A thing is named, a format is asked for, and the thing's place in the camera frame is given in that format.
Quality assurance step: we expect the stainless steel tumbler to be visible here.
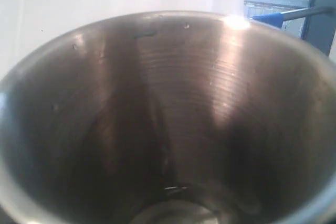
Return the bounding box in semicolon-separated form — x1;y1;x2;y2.
1;12;335;223

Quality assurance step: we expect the grey metal post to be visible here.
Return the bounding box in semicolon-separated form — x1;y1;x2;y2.
301;0;335;55

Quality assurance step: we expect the blue-taped metal bar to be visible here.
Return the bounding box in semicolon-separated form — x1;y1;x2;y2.
251;7;334;29

